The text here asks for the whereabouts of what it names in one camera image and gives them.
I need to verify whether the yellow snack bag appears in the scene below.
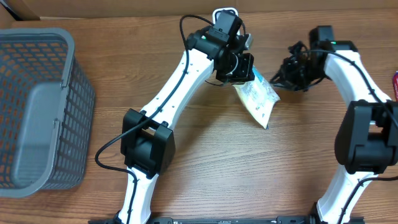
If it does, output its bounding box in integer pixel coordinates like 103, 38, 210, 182
233, 67, 280, 129

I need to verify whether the red purple Carefree pad pack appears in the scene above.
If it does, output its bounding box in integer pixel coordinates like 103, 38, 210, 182
392, 71, 398, 101

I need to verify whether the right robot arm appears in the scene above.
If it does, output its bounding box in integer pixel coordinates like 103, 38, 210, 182
269, 26, 397, 223

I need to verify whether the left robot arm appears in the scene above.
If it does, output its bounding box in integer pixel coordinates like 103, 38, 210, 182
117, 8, 254, 223

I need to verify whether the white barcode scanner stand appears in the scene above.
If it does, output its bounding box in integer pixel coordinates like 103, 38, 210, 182
212, 7, 243, 35

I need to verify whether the grey plastic shopping basket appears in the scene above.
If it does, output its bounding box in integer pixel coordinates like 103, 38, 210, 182
1, 28, 95, 198

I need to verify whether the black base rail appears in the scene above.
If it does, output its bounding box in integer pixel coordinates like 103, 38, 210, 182
88, 216, 365, 224

